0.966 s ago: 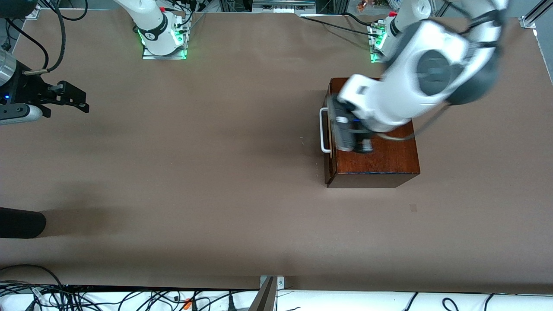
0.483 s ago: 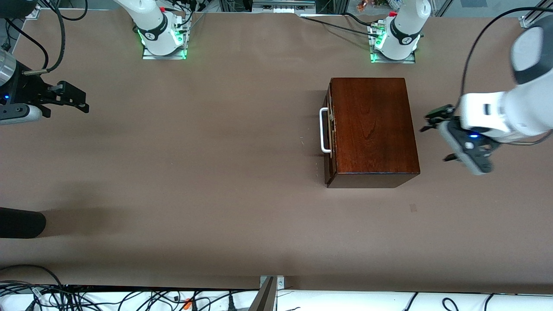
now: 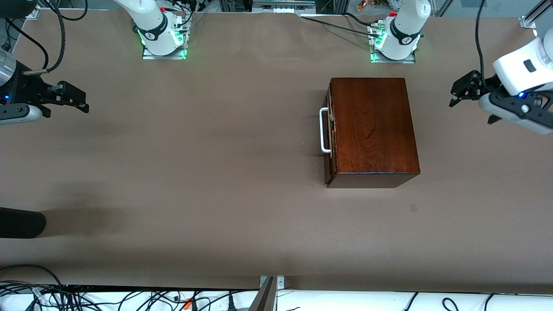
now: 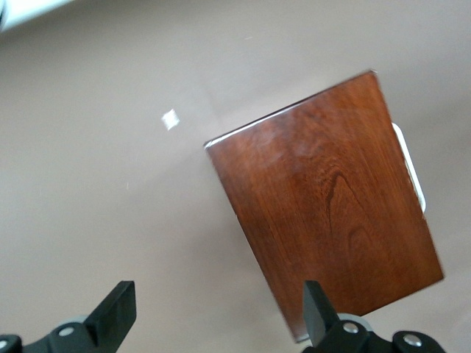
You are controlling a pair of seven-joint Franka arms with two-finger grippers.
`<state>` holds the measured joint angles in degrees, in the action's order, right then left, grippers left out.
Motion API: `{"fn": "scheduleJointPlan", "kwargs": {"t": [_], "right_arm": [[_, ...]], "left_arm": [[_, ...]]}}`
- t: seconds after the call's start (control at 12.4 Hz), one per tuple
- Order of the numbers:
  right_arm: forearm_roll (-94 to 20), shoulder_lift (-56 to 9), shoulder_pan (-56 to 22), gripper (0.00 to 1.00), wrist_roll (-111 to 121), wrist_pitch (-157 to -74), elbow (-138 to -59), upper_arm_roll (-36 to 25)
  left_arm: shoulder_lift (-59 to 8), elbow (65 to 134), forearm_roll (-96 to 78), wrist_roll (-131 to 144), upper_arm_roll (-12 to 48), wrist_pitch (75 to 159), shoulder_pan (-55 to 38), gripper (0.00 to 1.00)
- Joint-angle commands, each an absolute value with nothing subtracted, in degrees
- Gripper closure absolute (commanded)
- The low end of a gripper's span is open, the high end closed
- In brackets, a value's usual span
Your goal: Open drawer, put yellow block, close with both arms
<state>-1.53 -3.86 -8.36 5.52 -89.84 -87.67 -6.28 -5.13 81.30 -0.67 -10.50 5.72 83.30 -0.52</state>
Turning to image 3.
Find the dark grey diagonal beam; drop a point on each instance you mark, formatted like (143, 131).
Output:
(264, 298)

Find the aluminium frame profile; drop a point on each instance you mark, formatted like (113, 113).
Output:
(533, 15)

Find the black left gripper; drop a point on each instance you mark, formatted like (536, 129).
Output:
(483, 84)

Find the grey box with ports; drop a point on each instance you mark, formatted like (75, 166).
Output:
(283, 5)

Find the dark brown wooden cabinet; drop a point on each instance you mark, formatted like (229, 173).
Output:
(376, 129)

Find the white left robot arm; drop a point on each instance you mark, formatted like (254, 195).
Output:
(406, 26)

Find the silver corner bracket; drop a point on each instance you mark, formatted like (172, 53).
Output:
(280, 281)

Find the black foam cylinder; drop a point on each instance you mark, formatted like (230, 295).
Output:
(21, 223)

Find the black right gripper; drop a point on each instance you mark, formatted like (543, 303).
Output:
(27, 89)

